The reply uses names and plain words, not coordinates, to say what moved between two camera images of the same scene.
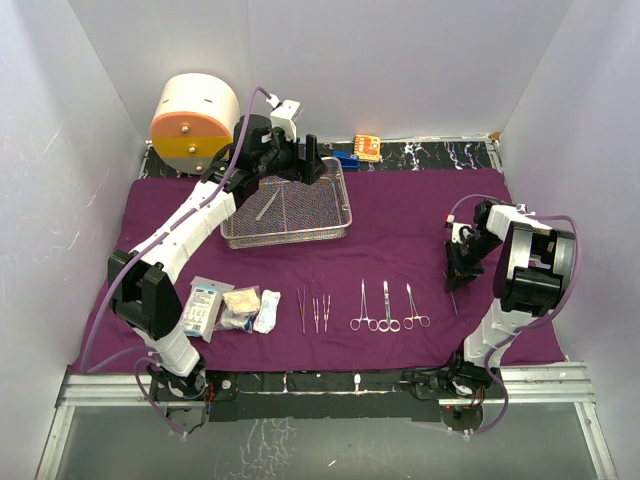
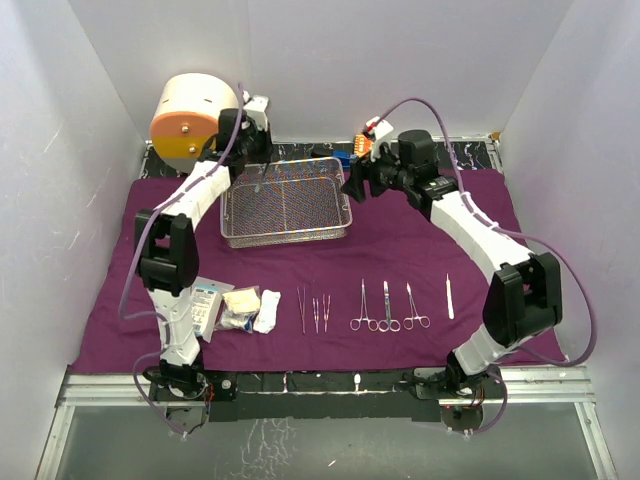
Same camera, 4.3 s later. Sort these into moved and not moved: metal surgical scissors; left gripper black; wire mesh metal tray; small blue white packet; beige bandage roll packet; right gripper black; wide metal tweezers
Moved: left gripper black; right gripper black
Not moved: metal surgical scissors; beige bandage roll packet; wire mesh metal tray; wide metal tweezers; small blue white packet
